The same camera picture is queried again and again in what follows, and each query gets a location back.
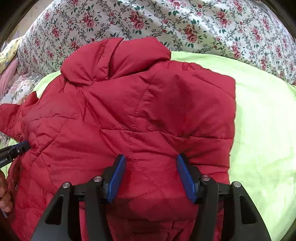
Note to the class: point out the pink pillow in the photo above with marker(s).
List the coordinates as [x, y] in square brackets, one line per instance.
[7, 75]

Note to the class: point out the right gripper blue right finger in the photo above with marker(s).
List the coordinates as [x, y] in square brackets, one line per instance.
[190, 177]

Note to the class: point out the pastel floral pillow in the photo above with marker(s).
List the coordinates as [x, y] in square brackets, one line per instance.
[20, 87]

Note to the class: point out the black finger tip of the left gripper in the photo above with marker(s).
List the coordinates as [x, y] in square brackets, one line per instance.
[21, 148]

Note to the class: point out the lime green bed sheet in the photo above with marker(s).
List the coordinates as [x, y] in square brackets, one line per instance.
[261, 138]

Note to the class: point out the red quilted hooded jacket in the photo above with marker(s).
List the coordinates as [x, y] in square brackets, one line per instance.
[129, 129]

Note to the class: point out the person's left hand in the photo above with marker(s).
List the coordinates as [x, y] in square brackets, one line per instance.
[5, 201]

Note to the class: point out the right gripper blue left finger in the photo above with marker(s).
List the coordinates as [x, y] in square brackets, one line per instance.
[112, 177]

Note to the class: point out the yellow floral pillow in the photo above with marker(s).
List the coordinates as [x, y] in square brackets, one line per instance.
[9, 53]

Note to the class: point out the rose floral white quilt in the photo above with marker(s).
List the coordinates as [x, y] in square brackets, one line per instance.
[242, 30]

